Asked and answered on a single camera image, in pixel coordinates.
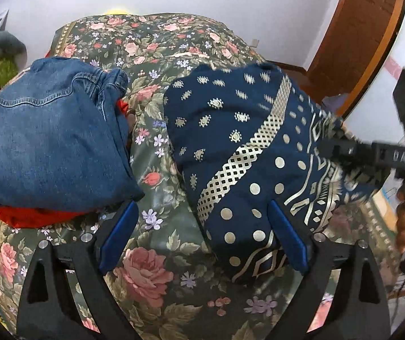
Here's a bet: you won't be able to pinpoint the navy patterned garment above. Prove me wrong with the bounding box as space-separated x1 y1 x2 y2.
163 64 386 283

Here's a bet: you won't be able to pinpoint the person's right hand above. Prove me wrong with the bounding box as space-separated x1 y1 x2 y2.
395 186 405 253

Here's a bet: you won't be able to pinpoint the red garment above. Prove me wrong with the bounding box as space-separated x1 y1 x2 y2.
0 100 135 229

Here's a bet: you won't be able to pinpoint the floral bedspread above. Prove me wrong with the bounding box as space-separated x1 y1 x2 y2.
0 13 398 339

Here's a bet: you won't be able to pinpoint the brown wooden door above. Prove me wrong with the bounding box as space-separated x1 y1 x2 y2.
306 0 405 116

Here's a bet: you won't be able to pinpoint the blue denim jeans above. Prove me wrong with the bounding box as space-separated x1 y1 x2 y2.
0 57 143 212

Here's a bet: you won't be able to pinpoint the grey cushion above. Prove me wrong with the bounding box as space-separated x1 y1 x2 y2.
0 31 27 68

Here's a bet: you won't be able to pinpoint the yellow padded bed rail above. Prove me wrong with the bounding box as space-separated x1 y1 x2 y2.
103 6 131 15

